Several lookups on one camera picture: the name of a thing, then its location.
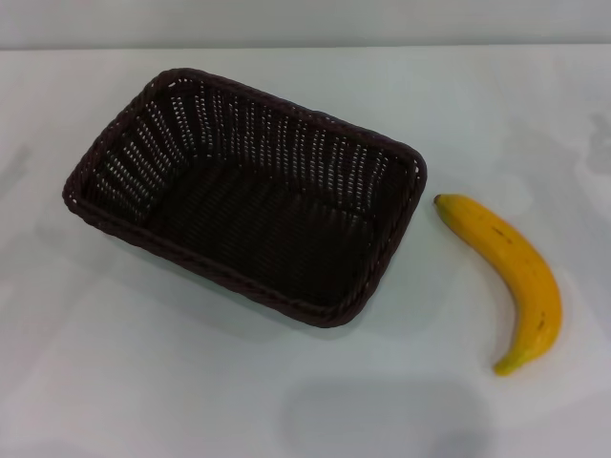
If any yellow banana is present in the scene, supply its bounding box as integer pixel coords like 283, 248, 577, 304
432, 193, 563, 378

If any dark brown woven basket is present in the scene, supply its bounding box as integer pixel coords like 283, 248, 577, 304
60, 67, 425, 330

